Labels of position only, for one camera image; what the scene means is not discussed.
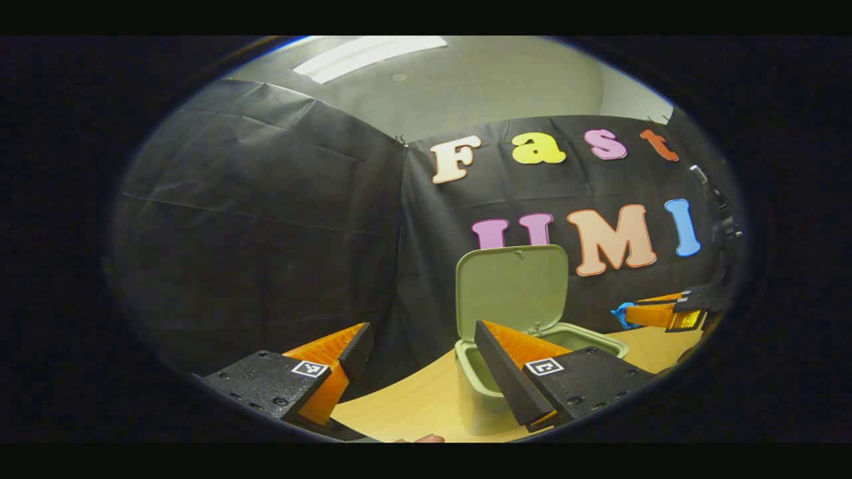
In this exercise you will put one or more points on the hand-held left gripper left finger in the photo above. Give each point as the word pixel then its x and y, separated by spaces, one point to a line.
pixel 359 352

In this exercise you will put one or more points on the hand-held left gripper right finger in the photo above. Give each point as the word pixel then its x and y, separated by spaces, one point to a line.
pixel 502 379

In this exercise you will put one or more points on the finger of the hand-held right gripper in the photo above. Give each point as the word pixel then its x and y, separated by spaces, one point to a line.
pixel 665 297
pixel 659 316

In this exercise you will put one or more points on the blue paper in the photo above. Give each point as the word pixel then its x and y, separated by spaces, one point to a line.
pixel 620 314

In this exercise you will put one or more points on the green desktop garbage bin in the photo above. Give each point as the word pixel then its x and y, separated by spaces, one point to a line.
pixel 512 286

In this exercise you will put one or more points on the black backdrop cloth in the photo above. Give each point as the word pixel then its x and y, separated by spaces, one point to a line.
pixel 266 233

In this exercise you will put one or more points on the ceiling light panel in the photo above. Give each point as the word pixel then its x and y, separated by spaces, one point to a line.
pixel 366 56

